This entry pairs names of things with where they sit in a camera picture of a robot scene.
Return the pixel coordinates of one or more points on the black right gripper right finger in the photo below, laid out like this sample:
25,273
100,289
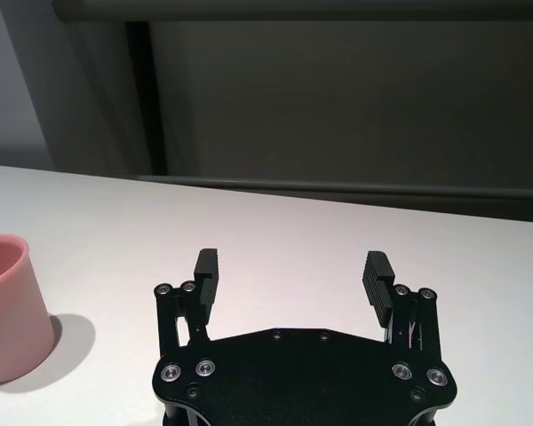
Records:
377,288

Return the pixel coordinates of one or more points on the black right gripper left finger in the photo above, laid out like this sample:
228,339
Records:
206,288

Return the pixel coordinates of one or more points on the pink plastic cup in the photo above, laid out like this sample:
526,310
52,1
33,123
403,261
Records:
9,310

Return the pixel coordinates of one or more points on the dark grey table edge rail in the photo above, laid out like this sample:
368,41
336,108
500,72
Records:
337,186

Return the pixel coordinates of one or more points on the black frame post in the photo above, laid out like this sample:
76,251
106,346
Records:
144,97

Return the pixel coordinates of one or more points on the grey metal frame bar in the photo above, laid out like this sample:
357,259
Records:
293,11

